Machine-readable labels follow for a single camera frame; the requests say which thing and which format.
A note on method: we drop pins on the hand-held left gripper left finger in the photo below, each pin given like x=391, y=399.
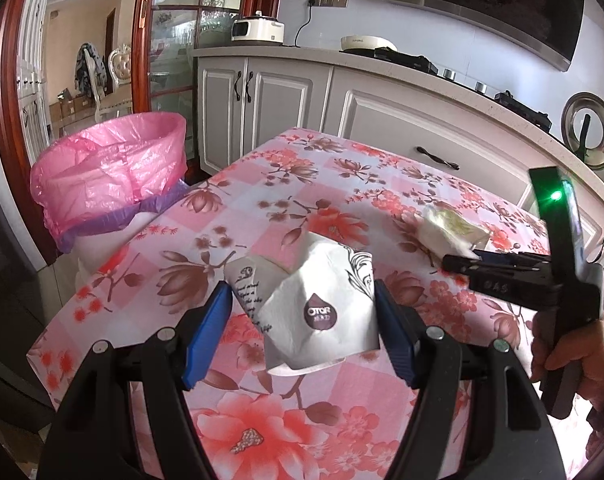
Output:
x=207, y=330

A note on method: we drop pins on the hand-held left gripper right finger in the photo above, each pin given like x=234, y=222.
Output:
x=397, y=330

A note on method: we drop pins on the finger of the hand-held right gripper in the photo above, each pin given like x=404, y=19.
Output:
x=517, y=260
x=462, y=264

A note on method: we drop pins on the white plastic bag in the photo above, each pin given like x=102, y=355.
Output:
x=452, y=230

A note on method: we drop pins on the white printed paper wrapper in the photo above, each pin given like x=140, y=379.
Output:
x=312, y=320

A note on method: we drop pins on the trash bin with pink bag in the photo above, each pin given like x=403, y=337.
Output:
x=107, y=160

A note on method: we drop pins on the person's right hand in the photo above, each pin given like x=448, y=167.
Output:
x=602, y=355

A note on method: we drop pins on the black lid stand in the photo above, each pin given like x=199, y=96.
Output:
x=584, y=135

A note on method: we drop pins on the pink floral tablecloth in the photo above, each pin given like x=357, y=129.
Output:
x=282, y=200

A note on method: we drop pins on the white kitchen base cabinet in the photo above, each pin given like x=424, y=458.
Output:
x=382, y=110

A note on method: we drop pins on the black gas stove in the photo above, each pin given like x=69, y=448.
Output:
x=407, y=57

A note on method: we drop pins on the light wooden dining table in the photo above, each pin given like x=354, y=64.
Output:
x=112, y=110

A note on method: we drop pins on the cardboard boxes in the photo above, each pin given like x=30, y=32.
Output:
x=69, y=105

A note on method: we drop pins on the wooden framed glass sliding door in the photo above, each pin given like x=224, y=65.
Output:
x=172, y=60

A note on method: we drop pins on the white ornate chair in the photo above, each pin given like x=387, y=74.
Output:
x=119, y=65

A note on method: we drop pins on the dark patterned clothes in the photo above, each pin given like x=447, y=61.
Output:
x=89, y=70

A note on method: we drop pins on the white tall cabinet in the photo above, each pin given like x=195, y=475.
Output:
x=32, y=85

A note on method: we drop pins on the white rice cooker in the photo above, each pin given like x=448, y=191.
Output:
x=257, y=30

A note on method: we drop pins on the wall power outlet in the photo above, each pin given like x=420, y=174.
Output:
x=327, y=0

